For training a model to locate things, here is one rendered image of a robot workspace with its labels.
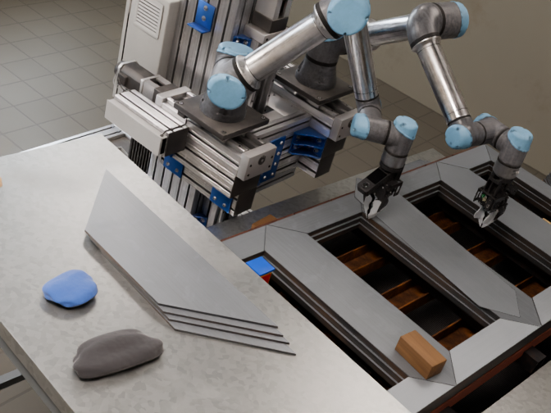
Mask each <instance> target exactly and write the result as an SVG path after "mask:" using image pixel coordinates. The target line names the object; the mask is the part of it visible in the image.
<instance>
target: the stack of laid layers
mask: <svg viewBox="0 0 551 413"><path fill-rule="evenodd" d="M493 166H494V162H492V161H488V162H486V163H484V164H481V165H479V166H476V167H473V168H471V169H469V170H471V171H472V172H474V173H475V174H477V175H479V176H480V177H481V176H484V175H488V176H490V175H491V172H492V170H493ZM512 183H513V184H514V185H515V186H516V188H517V189H518V190H517V192H516V194H517V195H518V196H520V197H522V198H523V199H525V200H526V201H528V202H529V203H530V204H532V205H533V206H535V207H537V208H538V209H540V210H541V211H542V212H543V213H545V214H546V215H548V216H550V217H551V200H550V199H549V198H547V197H546V196H545V195H543V194H542V193H540V192H538V191H537V190H535V189H533V188H532V187H531V186H529V185H528V184H526V183H524V182H523V181H521V180H520V179H518V178H517V177H516V178H515V179H514V180H513V182H512ZM436 195H437V196H439V197H441V198H442V199H443V200H445V201H446V202H447V203H448V204H450V205H451V206H453V207H454V208H456V209H457V210H459V211H460V212H461V213H462V214H464V215H465V216H467V217H468V218H470V219H471V220H473V221H474V222H476V223H477V224H478V225H479V219H478V218H474V214H475V213H476V212H477V211H478V210H479V209H480V208H479V207H478V206H477V205H476V204H475V203H473V202H471V201H470V200H469V199H467V198H466V197H464V196H463V195H461V194H460V193H459V192H457V191H456V190H454V189H453V188H451V187H450V186H448V185H447V184H446V183H444V182H443V181H442V180H440V181H439V182H436V183H434V184H431V185H428V186H426V187H424V188H420V189H418V190H416V191H414V192H411V193H408V194H406V195H403V197H404V198H405V199H407V200H408V201H409V202H410V203H411V204H412V205H415V204H417V203H419V202H422V201H425V200H426V199H428V198H431V197H434V196H436ZM357 228H359V229H360V230H361V231H362V232H364V233H365V234H366V235H368V236H369V237H370V238H372V239H373V240H374V241H376V242H377V243H378V244H380V245H381V246H382V247H383V248H384V249H385V250H387V251H388V252H389V253H391V254H392V255H393V256H395V257H396V258H397V259H399V260H400V261H401V262H402V263H403V264H404V265H406V266H407V267H408V268H409V269H411V270H412V271H414V272H415V273H416V274H417V275H419V276H420V277H421V278H423V279H424V280H425V281H426V282H427V283H428V284H430V285H431V286H432V287H434V288H435V289H437V290H438V291H439V292H440V293H442V294H443V295H444V296H446V298H448V299H449V300H450V301H451V302H453V303H454V304H455V305H457V306H458V307H460V308H461V309H462V310H463V311H465V312H466V313H467V314H468V315H469V316H471V317H472V318H473V319H474V320H476V321H477V322H478V323H480V324H481V325H483V326H484V327H487V326H488V325H490V324H492V323H494V322H495V321H496V320H498V319H499V318H501V319H505V320H513V321H517V322H521V323H525V324H529V325H536V326H540V328H538V329H537V330H536V331H534V332H533V333H532V334H530V335H528V336H527V337H525V338H524V339H522V340H521V341H520V342H519V343H517V344H515V345H514V346H512V347H511V348H509V349H508V350H507V351H505V352H504V353H503V354H501V355H500V356H498V357H496V358H495V359H493V360H492V361H491V362H490V363H488V364H487V365H485V366H483V367H482V368H481V369H479V370H478V371H477V372H475V373H474V374H472V375H471V376H469V377H468V378H466V379H464V380H463V381H462V382H461V383H459V384H458V385H456V386H455V387H454V388H452V389H450V390H449V391H447V392H446V393H445V394H444V395H442V396H441V397H439V398H437V399H436V400H434V401H433V402H432V403H431V404H429V405H428V406H426V407H425V408H423V409H422V410H420V411H418V412H417V413H430V412H432V411H433V410H434V409H435V408H437V407H438V406H440V405H442V404H443V403H444V402H446V401H447V400H448V399H449V398H451V397H453V396H454V395H456V394H457V393H459V392H460V391H462V390H463V389H464V388H465V387H467V386H468V385H469V384H471V383H473V382H474V381H476V380H477V379H478V378H480V377H481V376H482V375H483V374H485V373H487V372H488V371H490V370H491V369H493V368H494V367H495V366H496V365H498V364H499V363H501V362H502V361H504V360H505V359H507V358H508V357H510V356H511V355H512V354H513V353H515V352H516V351H518V350H519V349H521V348H522V347H524V346H525V345H526V344H527V343H529V342H530V341H532V340H533V339H535V338H537V337H538V336H539V335H541V334H542V333H543V332H544V331H546V330H547V329H549V328H551V320H550V321H549V322H547V323H546V324H544V325H541V323H540V318H539V317H538V314H537V311H536V309H535V304H534V302H533V299H532V298H531V297H529V296H528V295H527V294H525V293H524V292H522V291H521V290H520V289H519V288H517V287H516V286H515V285H513V284H512V283H510V282H509V281H507V280H506V279H505V278H504V277H503V276H501V275H500V274H498V273H497V272H496V271H494V270H493V269H491V268H490V267H488V266H487V265H486V264H485V263H484V262H482V261H481V260H479V259H478V258H477V257H476V258H477V259H478V260H479V261H480V262H482V263H483V264H484V265H485V266H487V267H488V268H489V269H490V270H492V271H493V272H494V273H495V274H496V275H497V276H498V277H499V278H500V279H502V280H503V281H504V282H505V283H507V284H508V285H509V286H510V287H512V288H513V289H514V290H515V291H516V295H517V303H518V307H519V312H520V318H519V317H516V316H513V315H507V314H504V313H501V312H498V311H492V310H490V309H486V308H483V307H480V306H477V305H476V304H475V303H474V302H473V301H472V300H471V299H470V298H469V297H468V296H467V295H466V294H465V293H463V292H462V291H461V290H460V289H459V288H457V287H456V286H455V285H454V284H453V283H452V282H450V281H449V280H448V279H447V278H446V277H445V276H443V275H442V274H441V273H440V272H439V271H438V270H437V269H436V268H435V267H434V266H433V265H431V264H430V263H429V262H428V261H427V260H426V259H424V258H423V257H422V256H421V255H420V254H419V253H417V252H416V251H415V250H414V249H413V248H412V247H410V246H409V245H408V244H407V243H406V242H404V241H403V240H402V239H401V238H400V237H399V236H398V235H397V234H396V233H395V232H394V231H393V230H391V229H390V228H389V227H388V226H387V225H386V224H384V223H383V222H382V221H381V220H380V219H379V218H378V217H376V216H374V217H373V218H370V219H367V217H366V213H365V209H364V205H362V212H360V213H358V214H356V215H354V216H350V217H348V218H346V219H343V220H340V221H338V222H335V223H334V224H331V225H327V226H326V227H323V228H321V229H318V230H315V231H313V232H311V233H309V234H308V235H309V236H311V237H312V238H313V239H314V240H316V241H317V242H318V243H319V244H320V243H323V242H326V241H328V240H330V239H332V238H336V237H338V236H340V235H342V234H346V233H347V232H349V231H352V230H354V229H357ZM483 228H484V229H485V230H487V231H488V232H490V233H491V234H493V236H495V237H496V238H498V239H499V240H501V241H502V242H503V243H505V244H507V245H508V246H509V247H510V248H512V249H513V250H514V251H516V252H518V253H519V254H520V255H522V256H523V257H525V258H526V259H527V260H528V261H530V262H532V263H533V264H534V265H536V266H538V267H539V268H540V269H541V270H543V271H544V272H545V273H547V274H548V275H550V276H551V256H549V255H548V254H546V253H545V252H543V251H541V250H540V249H539V248H537V247H536V246H535V245H533V244H532V243H530V242H529V241H527V240H526V239H524V238H523V237H522V236H521V235H519V234H517V233H516V232H514V231H513V230H512V229H510V228H508V227H507V226H506V225H505V224H503V223H502V222H500V221H499V220H495V221H494V222H492V223H491V224H490V225H487V226H485V227H483ZM260 256H261V257H263V258H264V259H265V260H266V261H267V262H268V263H270V264H271V265H272V266H273V267H274V268H275V270H274V271H272V272H271V278H272V279H273V280H274V281H275V282H276V283H277V284H279V285H280V286H281V287H282V288H283V289H284V290H285V291H286V292H287V293H288V294H289V295H290V296H291V297H292V298H294V299H295V300H296V301H297V302H298V303H299V304H300V305H302V306H303V307H304V308H305V309H306V310H307V311H308V312H310V313H311V314H312V315H313V316H314V317H315V318H316V319H318V320H319V321H320V322H321V323H322V324H323V325H324V326H325V327H326V328H327V329H328V330H329V331H330V332H331V333H333V334H334V335H335V336H336V337H337V338H338V339H340V340H341V341H342V342H343V343H344V344H345V345H346V346H347V347H349V348H350V349H351V350H352V351H353V352H354V353H356V354H357V355H358V356H359V357H360V358H361V359H362V360H363V361H365V362H366V363H367V364H368V365H369V366H370V367H371V368H372V369H373V370H374V371H375V372H376V373H377V374H379V375H380V376H381V377H382V378H383V379H384V380H385V381H387V382H388V383H389V384H390V385H391V386H392V387H393V386H394V385H396V384H398V383H399V382H401V381H402V380H404V379H406V378H407V377H409V376H407V375H406V374H405V373H404V372H403V371H402V370H400V369H399V368H398V367H397V366H396V365H395V364H394V363H393V362H392V361H391V360H390V359H388V358H387V357H386V356H385V355H384V354H383V353H381V352H380V351H379V350H378V349H377V348H376V347H374V346H373V345H372V344H371V343H370V342H368V341H367V340H366V339H365V338H364V337H363V336H362V335H361V334H360V333H359V332H358V331H357V330H355V329H354V328H353V327H352V326H351V325H350V324H348V323H347V322H346V321H345V320H344V319H342V318H341V317H340V316H339V315H338V314H337V313H335V312H334V311H333V310H332V309H331V308H329V307H328V306H327V305H326V304H325V303H324V302H323V301H322V300H321V299H320V298H319V297H317V296H316V295H315V294H314V293H313V292H312V291H310V290H309V289H308V288H307V287H306V286H305V285H303V284H302V283H301V282H300V281H299V280H298V279H296V278H295V277H294V276H293V275H292V274H290V273H289V272H288V271H287V270H286V269H285V268H284V267H283V266H282V265H281V264H280V263H279V262H277V261H276V260H275V259H274V258H273V257H272V256H270V255H269V254H268V253H267V252H266V251H264V252H260V253H258V254H256V255H253V256H250V257H248V258H245V259H243V260H242V261H243V262H244V263H245V264H246V262H248V261H251V260H254V259H256V258H259V257H260Z"/></svg>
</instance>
